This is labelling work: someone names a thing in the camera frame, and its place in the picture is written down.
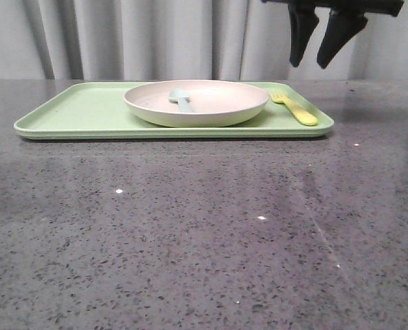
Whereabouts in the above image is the light green plastic tray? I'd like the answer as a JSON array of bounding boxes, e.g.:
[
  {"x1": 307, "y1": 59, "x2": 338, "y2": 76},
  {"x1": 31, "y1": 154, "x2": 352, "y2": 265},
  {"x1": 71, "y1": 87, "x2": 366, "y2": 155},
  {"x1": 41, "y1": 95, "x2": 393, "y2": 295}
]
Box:
[{"x1": 14, "y1": 82, "x2": 334, "y2": 140}]

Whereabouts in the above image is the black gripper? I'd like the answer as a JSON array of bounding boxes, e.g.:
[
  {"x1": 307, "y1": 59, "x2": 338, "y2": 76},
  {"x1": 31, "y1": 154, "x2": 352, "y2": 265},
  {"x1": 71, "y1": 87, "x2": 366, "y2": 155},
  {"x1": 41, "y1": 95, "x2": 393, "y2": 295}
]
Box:
[{"x1": 271, "y1": 0, "x2": 404, "y2": 69}]

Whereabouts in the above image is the yellow plastic fork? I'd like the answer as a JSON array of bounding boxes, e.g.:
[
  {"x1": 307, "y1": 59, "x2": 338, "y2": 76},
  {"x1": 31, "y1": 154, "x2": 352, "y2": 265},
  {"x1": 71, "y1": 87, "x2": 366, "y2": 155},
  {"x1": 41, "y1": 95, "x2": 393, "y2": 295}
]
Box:
[{"x1": 270, "y1": 91, "x2": 318, "y2": 127}]

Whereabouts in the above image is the beige round plate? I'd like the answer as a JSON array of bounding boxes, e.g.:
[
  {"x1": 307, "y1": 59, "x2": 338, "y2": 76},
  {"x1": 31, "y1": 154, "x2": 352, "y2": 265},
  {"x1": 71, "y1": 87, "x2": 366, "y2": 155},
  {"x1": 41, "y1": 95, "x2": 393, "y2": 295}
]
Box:
[{"x1": 124, "y1": 80, "x2": 269, "y2": 128}]

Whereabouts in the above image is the light blue plastic spoon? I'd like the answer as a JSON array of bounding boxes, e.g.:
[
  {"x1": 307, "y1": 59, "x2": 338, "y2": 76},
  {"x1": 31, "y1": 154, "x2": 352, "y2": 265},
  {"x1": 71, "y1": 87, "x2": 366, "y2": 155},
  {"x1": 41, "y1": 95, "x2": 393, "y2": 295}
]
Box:
[{"x1": 168, "y1": 89, "x2": 194, "y2": 113}]

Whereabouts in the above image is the grey pleated curtain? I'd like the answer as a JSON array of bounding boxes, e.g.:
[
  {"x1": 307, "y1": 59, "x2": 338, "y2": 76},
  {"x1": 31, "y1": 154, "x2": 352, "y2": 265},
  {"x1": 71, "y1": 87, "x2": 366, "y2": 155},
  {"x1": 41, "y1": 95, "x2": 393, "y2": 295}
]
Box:
[{"x1": 0, "y1": 1, "x2": 408, "y2": 81}]

